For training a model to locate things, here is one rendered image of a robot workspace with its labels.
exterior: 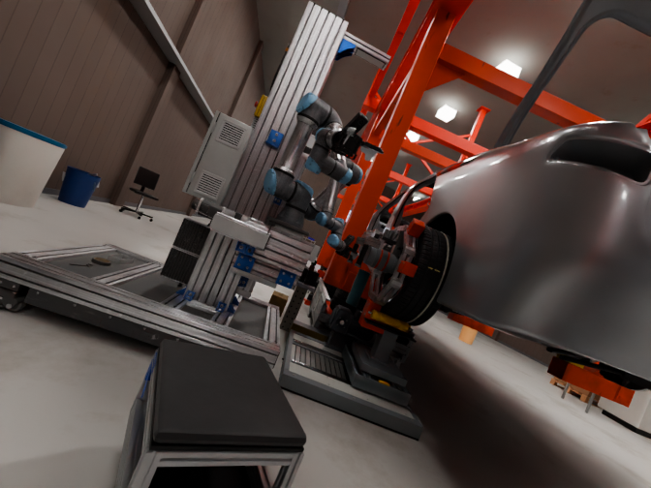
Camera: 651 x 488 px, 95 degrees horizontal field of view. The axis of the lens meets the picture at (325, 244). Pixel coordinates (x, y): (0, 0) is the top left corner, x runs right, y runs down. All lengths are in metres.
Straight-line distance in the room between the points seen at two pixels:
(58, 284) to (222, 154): 0.94
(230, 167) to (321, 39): 0.90
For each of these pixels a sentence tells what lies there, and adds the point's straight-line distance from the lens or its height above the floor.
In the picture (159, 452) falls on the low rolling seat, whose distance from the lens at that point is 0.76.
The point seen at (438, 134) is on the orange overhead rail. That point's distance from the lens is 5.67.
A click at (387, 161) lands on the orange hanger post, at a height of 1.63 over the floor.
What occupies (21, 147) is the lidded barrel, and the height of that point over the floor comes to 0.55.
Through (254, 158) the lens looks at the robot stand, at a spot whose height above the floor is 1.09.
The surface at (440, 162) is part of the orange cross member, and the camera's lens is 4.94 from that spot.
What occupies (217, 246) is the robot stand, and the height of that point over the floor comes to 0.55.
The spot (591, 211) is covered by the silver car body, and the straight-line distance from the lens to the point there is 1.40.
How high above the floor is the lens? 0.78
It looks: 1 degrees up
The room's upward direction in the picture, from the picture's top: 23 degrees clockwise
